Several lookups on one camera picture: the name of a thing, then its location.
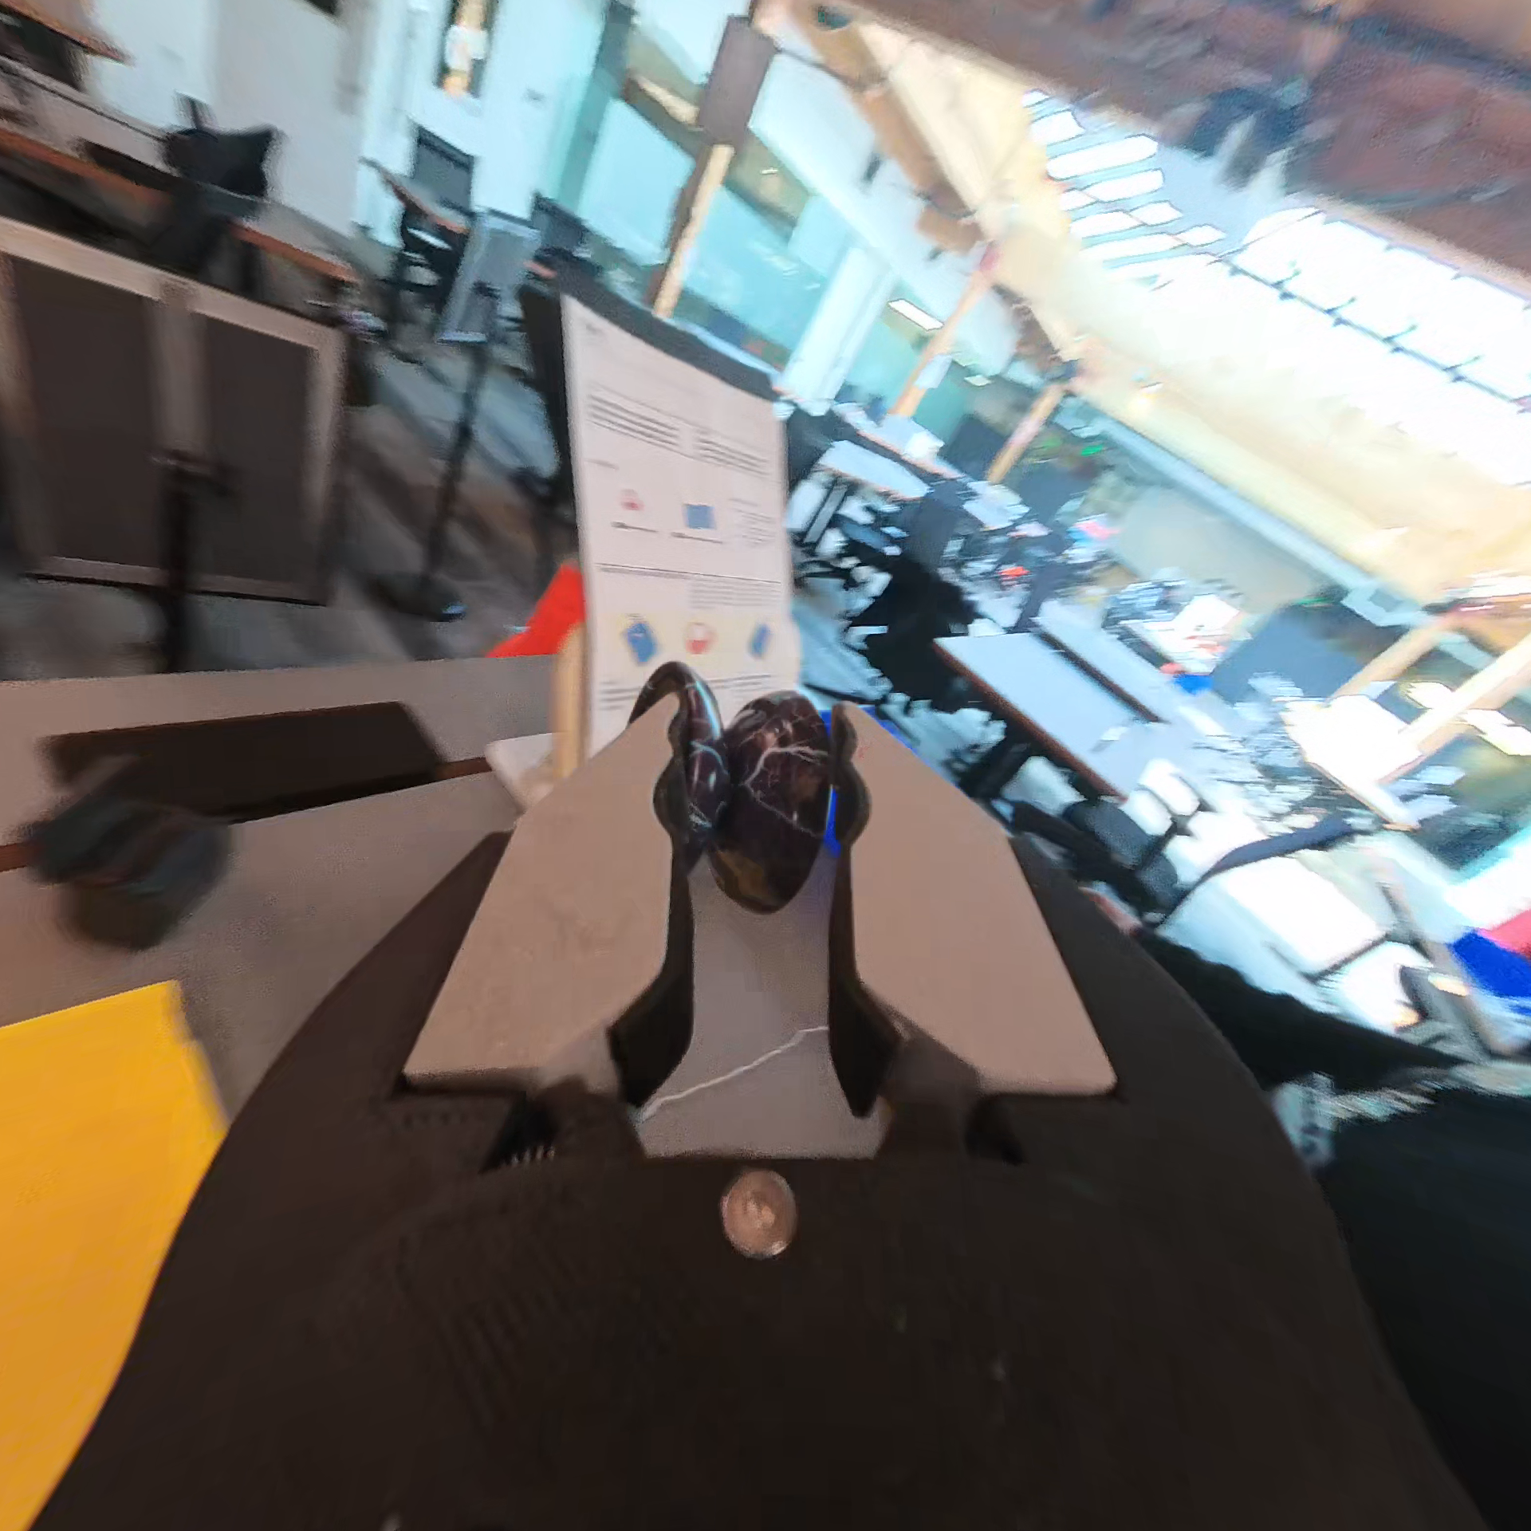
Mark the dark blurred object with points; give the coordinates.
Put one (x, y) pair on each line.
(120, 856)

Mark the dark marbled yoyo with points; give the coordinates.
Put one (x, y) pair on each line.
(765, 802)

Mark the black flat strip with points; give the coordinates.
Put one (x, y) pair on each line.
(264, 754)

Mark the white printed poster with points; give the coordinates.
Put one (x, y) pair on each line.
(670, 502)

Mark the white office table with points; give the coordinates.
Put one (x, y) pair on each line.
(1040, 694)

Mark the white poster base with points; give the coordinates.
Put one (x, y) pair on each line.
(521, 765)

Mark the grey framed cabinet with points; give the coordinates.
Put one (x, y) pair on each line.
(264, 456)

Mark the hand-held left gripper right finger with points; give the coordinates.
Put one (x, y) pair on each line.
(957, 922)

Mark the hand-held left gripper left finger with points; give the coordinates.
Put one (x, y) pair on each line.
(562, 909)

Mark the yellow sheet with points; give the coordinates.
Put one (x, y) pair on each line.
(84, 1197)

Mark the black pole stand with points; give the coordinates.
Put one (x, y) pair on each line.
(182, 539)
(461, 479)

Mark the red object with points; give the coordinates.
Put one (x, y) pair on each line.
(552, 622)

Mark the black office chair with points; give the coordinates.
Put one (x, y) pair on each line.
(1125, 851)
(215, 179)

